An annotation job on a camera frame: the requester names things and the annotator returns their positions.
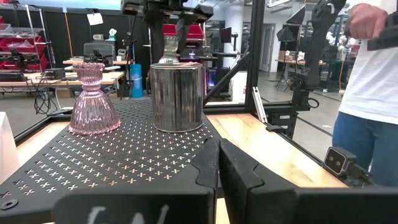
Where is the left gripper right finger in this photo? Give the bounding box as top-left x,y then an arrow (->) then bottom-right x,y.
220,139 -> 398,224

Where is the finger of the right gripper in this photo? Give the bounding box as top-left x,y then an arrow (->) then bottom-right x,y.
146,14 -> 166,65
176,15 -> 195,57

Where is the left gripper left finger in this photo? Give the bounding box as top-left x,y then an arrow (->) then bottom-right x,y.
54,138 -> 220,224

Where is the olive ribbed glass candlestick holder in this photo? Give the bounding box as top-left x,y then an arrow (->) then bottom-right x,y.
157,34 -> 182,65

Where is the silver ribbed candle jar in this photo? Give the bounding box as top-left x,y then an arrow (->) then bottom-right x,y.
149,61 -> 205,134

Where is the pink ribbed glass candlestick holder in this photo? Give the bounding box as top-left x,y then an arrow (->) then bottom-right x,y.
68,62 -> 122,136

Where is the red plastic storage bin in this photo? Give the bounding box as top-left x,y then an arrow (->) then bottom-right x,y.
163,23 -> 206,43

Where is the black monitor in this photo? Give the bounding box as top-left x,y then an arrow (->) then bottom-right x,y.
220,26 -> 233,44

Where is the blue plastic barrel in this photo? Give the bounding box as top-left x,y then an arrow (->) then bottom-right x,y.
129,63 -> 144,99

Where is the black perforated metal riser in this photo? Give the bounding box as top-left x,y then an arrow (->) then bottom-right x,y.
0,98 -> 223,224

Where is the grey office chair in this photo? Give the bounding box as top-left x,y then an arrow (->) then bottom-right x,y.
83,42 -> 115,68

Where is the white paper sheet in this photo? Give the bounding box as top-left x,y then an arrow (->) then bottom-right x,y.
86,12 -> 104,26

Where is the wooden workbench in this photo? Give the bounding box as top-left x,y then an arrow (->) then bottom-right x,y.
0,70 -> 125,94

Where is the black photo softbox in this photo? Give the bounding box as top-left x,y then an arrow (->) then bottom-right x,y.
275,26 -> 296,43

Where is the silver aluminium bar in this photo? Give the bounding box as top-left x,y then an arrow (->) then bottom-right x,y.
251,86 -> 268,124

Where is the metal shelf with red bins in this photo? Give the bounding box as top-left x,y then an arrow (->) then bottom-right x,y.
0,2 -> 57,74

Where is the person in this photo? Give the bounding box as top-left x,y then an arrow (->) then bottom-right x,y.
332,0 -> 398,187

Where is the white hexagonal plant pot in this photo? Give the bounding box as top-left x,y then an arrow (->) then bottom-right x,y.
0,111 -> 21,184

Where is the person's hand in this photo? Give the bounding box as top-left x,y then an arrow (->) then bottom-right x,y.
346,2 -> 389,40

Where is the small black depth camera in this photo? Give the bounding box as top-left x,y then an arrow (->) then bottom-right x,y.
322,146 -> 374,187

